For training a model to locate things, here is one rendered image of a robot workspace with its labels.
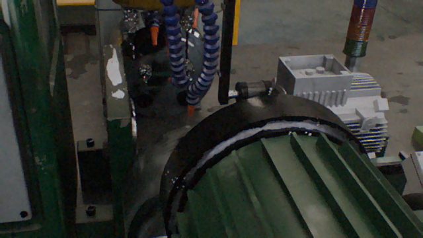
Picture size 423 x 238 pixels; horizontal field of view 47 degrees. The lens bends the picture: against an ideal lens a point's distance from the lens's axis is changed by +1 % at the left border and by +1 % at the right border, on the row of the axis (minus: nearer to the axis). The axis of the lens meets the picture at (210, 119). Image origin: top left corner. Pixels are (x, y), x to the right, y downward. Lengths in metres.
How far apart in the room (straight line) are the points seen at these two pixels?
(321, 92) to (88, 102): 0.81
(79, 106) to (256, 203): 1.26
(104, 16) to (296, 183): 1.06
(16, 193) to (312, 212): 0.60
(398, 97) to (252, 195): 1.45
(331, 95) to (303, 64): 0.10
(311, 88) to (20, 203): 0.56
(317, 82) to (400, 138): 0.59
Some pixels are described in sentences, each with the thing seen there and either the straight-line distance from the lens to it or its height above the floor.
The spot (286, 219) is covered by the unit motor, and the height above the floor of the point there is 1.35.
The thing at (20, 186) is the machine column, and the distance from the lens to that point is 0.82.
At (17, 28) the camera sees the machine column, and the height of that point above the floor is 1.31.
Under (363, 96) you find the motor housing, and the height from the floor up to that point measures 1.09.
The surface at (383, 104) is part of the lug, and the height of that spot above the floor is 1.08.
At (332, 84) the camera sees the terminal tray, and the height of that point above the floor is 1.13.
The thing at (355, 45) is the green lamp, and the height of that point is 1.06.
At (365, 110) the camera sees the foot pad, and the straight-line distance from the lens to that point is 1.02.
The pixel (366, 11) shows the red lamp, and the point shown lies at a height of 1.16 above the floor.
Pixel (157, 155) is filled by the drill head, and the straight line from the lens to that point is 0.70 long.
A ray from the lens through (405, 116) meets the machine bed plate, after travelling 1.63.
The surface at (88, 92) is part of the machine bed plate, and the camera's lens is 1.60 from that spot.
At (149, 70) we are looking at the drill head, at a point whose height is 1.07.
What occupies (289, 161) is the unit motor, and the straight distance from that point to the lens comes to 0.34.
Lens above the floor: 1.55
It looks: 31 degrees down
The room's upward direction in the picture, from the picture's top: 3 degrees clockwise
